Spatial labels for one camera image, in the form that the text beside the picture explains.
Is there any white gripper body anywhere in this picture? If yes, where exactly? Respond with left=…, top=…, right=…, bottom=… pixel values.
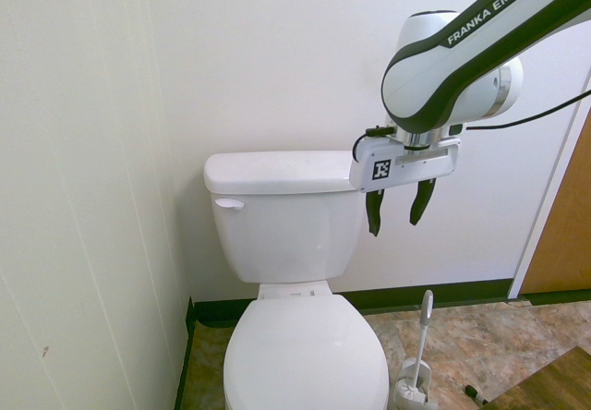
left=349, top=135, right=462, bottom=194

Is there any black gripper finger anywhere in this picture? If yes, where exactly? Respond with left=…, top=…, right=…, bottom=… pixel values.
left=364, top=188, right=386, bottom=237
left=407, top=178, right=438, bottom=227

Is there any white toilet tank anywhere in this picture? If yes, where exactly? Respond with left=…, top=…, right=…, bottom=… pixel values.
left=210, top=187, right=365, bottom=284

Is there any black baseboard behind toilet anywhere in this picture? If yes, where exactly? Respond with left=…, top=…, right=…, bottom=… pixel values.
left=192, top=287, right=514, bottom=324

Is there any white toilet tank lid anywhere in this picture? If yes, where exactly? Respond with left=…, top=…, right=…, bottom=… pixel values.
left=204, top=150, right=359, bottom=195

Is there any white toilet bowl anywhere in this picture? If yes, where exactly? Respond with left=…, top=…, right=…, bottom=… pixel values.
left=221, top=281, right=390, bottom=410

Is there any white toilet brush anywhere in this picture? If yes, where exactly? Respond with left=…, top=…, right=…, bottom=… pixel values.
left=404, top=289, right=435, bottom=393

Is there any white toilet seat lid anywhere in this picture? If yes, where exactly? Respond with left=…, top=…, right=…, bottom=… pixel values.
left=223, top=296, right=390, bottom=410

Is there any white toilet brush holder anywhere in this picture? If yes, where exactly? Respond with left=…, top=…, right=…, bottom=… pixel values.
left=392, top=357, right=440, bottom=410

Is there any black baseboard beside toilet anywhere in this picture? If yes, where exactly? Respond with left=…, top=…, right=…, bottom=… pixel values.
left=172, top=295, right=199, bottom=410

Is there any brown wooden door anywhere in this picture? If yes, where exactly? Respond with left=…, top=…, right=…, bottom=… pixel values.
left=520, top=103, right=591, bottom=296

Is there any dark wooden table top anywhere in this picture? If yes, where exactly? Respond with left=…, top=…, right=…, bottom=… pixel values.
left=479, top=344, right=591, bottom=410

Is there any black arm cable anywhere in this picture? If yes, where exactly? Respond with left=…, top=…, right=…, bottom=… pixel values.
left=352, top=87, right=591, bottom=163

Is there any white door frame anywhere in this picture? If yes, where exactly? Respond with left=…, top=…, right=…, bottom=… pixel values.
left=506, top=73, right=591, bottom=299

